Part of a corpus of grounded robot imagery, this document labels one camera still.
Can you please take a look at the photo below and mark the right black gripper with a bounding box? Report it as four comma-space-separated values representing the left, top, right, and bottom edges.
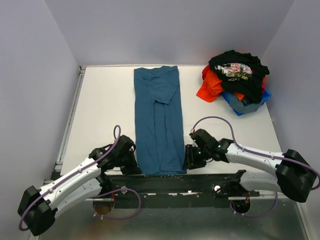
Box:
181, 143, 211, 170

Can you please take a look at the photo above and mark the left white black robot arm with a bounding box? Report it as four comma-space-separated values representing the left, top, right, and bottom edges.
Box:
17, 135, 136, 236

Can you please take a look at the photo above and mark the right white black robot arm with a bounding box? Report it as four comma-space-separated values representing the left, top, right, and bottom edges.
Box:
183, 129, 317, 203

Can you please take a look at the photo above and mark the grey blue t-shirt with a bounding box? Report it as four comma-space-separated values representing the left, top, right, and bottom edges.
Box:
229, 95, 262, 114

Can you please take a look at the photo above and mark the orange t-shirt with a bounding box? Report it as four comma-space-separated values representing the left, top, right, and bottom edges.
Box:
195, 65, 268, 103

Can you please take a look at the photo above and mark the blue plastic bin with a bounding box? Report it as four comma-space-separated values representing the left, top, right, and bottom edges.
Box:
220, 90, 272, 116

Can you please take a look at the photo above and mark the black floral t-shirt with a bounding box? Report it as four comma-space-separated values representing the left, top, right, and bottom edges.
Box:
208, 50, 270, 104

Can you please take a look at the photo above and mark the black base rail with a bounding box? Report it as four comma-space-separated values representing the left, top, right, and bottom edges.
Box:
92, 171, 268, 209

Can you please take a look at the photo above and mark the aluminium frame profile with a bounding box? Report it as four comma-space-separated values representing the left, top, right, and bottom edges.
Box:
27, 65, 87, 240

